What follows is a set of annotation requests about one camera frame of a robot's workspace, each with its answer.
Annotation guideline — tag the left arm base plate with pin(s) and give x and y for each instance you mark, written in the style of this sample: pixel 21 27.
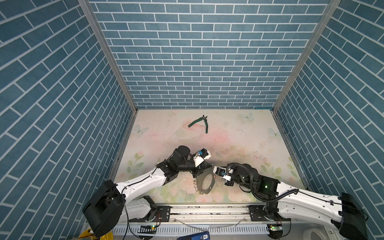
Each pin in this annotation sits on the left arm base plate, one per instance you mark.
pixel 160 214

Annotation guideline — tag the green handled pliers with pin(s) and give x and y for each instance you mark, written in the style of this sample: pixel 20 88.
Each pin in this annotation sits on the green handled pliers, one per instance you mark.
pixel 204 119

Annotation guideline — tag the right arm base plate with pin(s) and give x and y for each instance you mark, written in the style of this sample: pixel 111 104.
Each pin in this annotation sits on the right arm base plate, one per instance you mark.
pixel 257 213

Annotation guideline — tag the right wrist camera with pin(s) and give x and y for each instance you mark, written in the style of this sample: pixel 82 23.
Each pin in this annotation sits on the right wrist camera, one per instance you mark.
pixel 221 172

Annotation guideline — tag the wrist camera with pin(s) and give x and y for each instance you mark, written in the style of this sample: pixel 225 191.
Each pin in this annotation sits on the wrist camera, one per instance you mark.
pixel 221 172
pixel 201 156

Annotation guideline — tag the blue device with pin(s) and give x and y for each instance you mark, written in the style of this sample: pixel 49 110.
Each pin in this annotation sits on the blue device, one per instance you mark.
pixel 197 236

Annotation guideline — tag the white tape roll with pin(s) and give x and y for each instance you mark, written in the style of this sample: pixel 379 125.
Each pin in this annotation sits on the white tape roll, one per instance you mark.
pixel 314 234

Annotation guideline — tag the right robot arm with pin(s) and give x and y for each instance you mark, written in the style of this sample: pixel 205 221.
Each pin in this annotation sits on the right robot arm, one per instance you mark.
pixel 283 201

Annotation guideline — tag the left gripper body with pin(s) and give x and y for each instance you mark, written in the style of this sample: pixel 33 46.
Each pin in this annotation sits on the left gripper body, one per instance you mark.
pixel 196 171

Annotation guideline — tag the yellow tape roll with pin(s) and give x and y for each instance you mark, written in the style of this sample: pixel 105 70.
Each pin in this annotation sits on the yellow tape roll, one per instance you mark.
pixel 90 235

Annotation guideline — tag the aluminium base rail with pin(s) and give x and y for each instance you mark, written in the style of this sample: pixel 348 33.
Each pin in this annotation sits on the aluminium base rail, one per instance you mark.
pixel 227 213

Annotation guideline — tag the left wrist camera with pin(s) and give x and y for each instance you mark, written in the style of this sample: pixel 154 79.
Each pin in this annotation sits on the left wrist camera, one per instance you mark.
pixel 201 156

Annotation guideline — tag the white cable duct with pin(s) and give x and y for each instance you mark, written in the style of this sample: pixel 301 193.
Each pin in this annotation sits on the white cable duct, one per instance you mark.
pixel 181 230

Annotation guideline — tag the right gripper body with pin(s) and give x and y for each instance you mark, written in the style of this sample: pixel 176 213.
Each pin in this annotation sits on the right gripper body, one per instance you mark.
pixel 228 183

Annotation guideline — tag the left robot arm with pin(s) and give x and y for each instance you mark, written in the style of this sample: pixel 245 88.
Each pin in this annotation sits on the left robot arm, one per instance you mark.
pixel 114 202

